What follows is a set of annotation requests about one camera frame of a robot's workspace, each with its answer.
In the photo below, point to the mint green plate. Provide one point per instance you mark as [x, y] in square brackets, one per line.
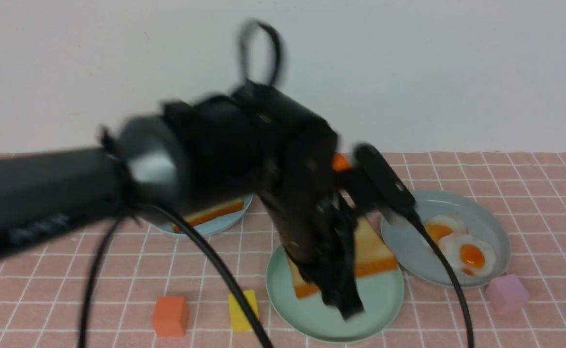
[382, 297]

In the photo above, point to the orange mandarin fruit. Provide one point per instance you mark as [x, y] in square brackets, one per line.
[340, 163]

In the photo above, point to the fried egg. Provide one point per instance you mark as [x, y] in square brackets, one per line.
[468, 254]
[443, 225]

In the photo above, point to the orange foam cube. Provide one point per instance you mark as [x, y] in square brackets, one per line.
[170, 316]

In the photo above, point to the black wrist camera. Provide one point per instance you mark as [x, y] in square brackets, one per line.
[373, 185]

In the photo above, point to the toast slice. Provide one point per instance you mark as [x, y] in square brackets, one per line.
[210, 213]
[372, 257]

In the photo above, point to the light blue plate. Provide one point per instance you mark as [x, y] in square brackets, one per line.
[216, 225]

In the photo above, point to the yellow foam cube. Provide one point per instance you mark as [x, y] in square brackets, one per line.
[238, 319]

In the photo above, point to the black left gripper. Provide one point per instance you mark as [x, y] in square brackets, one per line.
[259, 140]

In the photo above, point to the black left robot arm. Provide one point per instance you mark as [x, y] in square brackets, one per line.
[50, 194]

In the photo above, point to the pink foam cube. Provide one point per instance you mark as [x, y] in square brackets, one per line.
[506, 293]

